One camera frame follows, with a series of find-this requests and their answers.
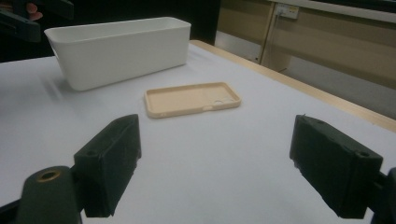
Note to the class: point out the white wall socket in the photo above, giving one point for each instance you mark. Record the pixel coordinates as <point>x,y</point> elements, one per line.
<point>286,11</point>

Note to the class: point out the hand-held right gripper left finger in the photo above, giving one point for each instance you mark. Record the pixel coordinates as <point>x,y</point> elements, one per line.
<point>107,165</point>

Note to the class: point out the beige phone case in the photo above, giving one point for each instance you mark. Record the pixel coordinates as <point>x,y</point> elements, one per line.
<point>186,99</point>

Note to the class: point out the white table cover sheet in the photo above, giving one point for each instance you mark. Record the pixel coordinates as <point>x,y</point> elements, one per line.
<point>218,161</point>

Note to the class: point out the white plastic bin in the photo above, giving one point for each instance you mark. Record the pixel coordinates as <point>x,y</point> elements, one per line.
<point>121,53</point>

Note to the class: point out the black curtain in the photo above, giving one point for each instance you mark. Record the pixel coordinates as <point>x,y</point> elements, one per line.
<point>202,18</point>

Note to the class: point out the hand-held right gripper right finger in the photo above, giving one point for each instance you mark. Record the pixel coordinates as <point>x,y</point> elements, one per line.
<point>336,165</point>

